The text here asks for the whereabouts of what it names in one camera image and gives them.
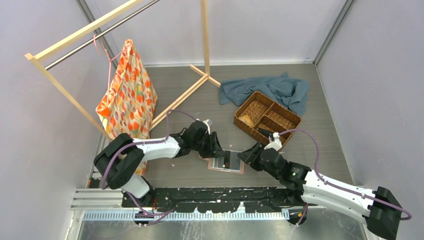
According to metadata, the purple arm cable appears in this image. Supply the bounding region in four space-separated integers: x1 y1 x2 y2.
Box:
273 128 413 226
99 109 200 226

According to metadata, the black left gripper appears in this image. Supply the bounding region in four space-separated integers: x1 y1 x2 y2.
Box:
191 131 225 158

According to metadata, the orange credit card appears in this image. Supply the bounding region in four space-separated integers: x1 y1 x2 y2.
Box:
239 114 255 128

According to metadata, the woven wicker divided basket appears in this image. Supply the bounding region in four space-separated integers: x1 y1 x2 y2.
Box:
233 91 301 145

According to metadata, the orange floral hanging garment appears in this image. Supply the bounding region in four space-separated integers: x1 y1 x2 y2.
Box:
95 38 159 176

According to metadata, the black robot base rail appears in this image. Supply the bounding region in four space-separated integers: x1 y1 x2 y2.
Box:
122 186 305 214

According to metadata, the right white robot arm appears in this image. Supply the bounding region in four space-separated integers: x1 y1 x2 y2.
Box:
237 130 402 240

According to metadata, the blue-grey crumpled cloth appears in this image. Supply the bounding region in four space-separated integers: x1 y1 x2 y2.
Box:
218 72 310 116

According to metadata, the pink clothes hanger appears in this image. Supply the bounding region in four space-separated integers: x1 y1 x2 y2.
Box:
93 34 124 89

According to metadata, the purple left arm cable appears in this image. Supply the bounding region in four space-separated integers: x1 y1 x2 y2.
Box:
99 109 200 226

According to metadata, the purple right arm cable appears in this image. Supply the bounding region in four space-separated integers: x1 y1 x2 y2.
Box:
273 128 413 226

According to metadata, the wooden clothes rack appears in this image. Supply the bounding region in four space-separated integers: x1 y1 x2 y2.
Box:
24 0 221 140

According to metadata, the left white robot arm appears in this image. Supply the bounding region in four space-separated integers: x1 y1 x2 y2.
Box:
93 120 225 207

